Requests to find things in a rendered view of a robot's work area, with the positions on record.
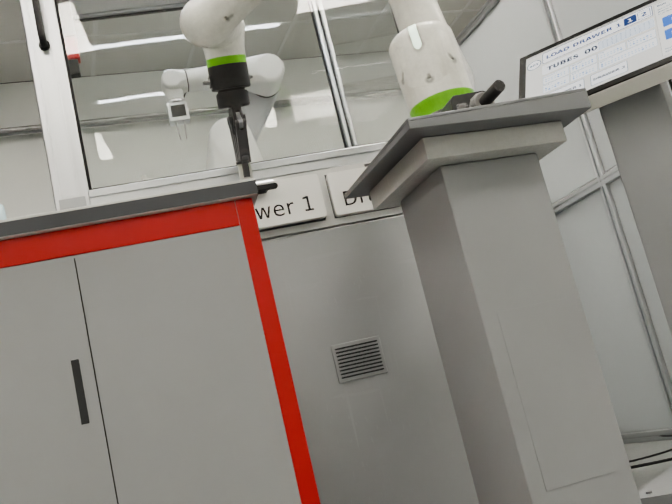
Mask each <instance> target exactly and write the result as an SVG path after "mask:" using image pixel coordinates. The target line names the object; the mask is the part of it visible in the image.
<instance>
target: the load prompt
mask: <svg viewBox="0 0 672 504"><path fill-rule="evenodd" d="M651 16H653V11H652V5H651V6H648V7H646V8H644V9H642V10H639V11H637V12H635V13H633V14H631V15H628V16H626V17H624V18H622V19H619V20H617V21H615V22H613V23H611V24H608V25H606V26H604V27H602V28H599V29H597V30H595V31H593V32H590V33H588V34H586V35H584V36H582V37H579V38H577V39H575V40H573V41H570V42H568V43H566V44H564V45H562V46H559V47H557V48H555V49H553V50H550V51H548V52H546V53H544V54H542V64H544V63H547V62H549V61H551V60H554V59H556V58H558V57H560V56H563V55H565V54H567V53H569V52H572V51H574V50H576V49H578V48H581V47H583V46H585V45H587V44H590V43H592V42H594V41H596V40H599V39H601V38H603V37H606V36H608V35H610V34H612V33H615V32H617V31H619V30H621V29H624V28H626V27H628V26H630V25H633V24H635V23H637V22H639V21H642V20H644V19H646V18H648V17H651Z"/></svg>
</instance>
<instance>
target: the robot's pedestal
mask: <svg viewBox="0 0 672 504"><path fill-rule="evenodd" d="M566 141H567V139H566V135H565V132H564V129H563V126H562V122H561V121H555V122H547V123H539V124H530V125H522V126H514V127H506V128H498V129H490V130H482V131H474V132H466V133H458V134H449V135H441V136H433V137H425V138H422V139H421V140H420V141H419V142H418V143H417V144H416V145H415V146H414V147H413V148H412V149H411V150H410V151H409V152H408V153H407V154H406V155H405V156H404V157H403V158H402V159H401V160H400V161H399V162H398V163H397V164H396V165H395V166H394V167H393V168H392V169H391V170H390V171H389V172H388V173H387V174H386V176H385V177H384V178H383V179H382V180H381V181H380V182H379V183H378V184H377V185H376V186H375V187H374V188H373V189H372V190H371V191H370V192H369V193H370V197H371V201H372V205H373V209H374V210H380V209H386V208H393V207H399V206H401V207H402V211H403V215H404V218H405V222H406V226H407V230H408V234H409V238H410V241H411V245H412V249H413V253H414V257H415V260H416V264H417V268H418V272H419V276H420V280H421V283H422V287H423V291H424V295H425V299H426V302H427V306H428V310H429V314H430V318H431V322H432V325H433V329H434V333H435V337H436V341H437V344H438V348H439V352H440V356H441V360H442V364H443V367H444V371H445V375H446V379H447V383H448V386H449V390H450V394H451V398H452V402H453V406H454V409H455V413H456V417H457V421H458V425H459V429H460V432H461V436H462V440H463V444H464V448H465V451H466V455H467V459H468V463H469V467H470V471H471V474H472V478H473V482H474V486H475V490H476V493H477V497H478V501H479V504H642V503H641V500H640V496H639V493H638V490H637V486H636V483H635V480H634V476H633V473H632V470H631V466H630V463H629V460H628V456H627V453H626V450H625V446H624V443H623V440H622V436H621V433H620V430H619V426H618V423H617V420H616V416H615V413H614V410H613V406H612V403H611V400H610V396H609V393H608V390H607V386H606V383H605V380H604V376H603V373H602V370H601V366H600V363H599V360H598V356H597V353H596V350H595V346H594V343H593V340H592V336H591V333H590V330H589V326H588V323H587V320H586V316H585V313H584V310H583V306H582V303H581V300H580V296H579V293H578V290H577V286H576V283H575V280H574V276H573V273H572V270H571V266H570V263H569V260H568V256H567V253H566V250H565V246H564V243H563V240H562V236H561V233H560V230H559V226H558V223H557V220H556V216H555V213H554V210H553V206H552V203H551V199H550V196H549V193H548V189H547V186H546V183H545V179H544V176H543V173H542V169H541V166H540V163H539V160H541V159H542V158H543V157H545V156H546V155H548V154H549V153H550V152H552V151H553V150H555V149H556V148H557V147H559V146H560V145H562V144H563V143H564V142H566Z"/></svg>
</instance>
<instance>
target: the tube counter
mask: <svg viewBox="0 0 672 504"><path fill-rule="evenodd" d="M653 27H655V22H654V17H653V18H651V19H649V20H647V21H644V22H642V23H640V24H638V25H635V26H633V27H631V28H628V29H626V30H624V31H622V32H619V33H617V34H615V35H613V36H610V37H608V38H606V39H604V40H601V41H599V42H597V43H594V44H592V45H590V46H588V47H585V48H583V52H584V57H586V56H588V55H591V54H593V53H595V52H598V51H600V50H602V49H604V48H607V47H609V46H611V45H614V44H616V43H618V42H621V41H623V40H625V39H627V38H630V37H632V36H634V35H637V34H639V33H641V32H644V31H646V30H648V29H650V28H653Z"/></svg>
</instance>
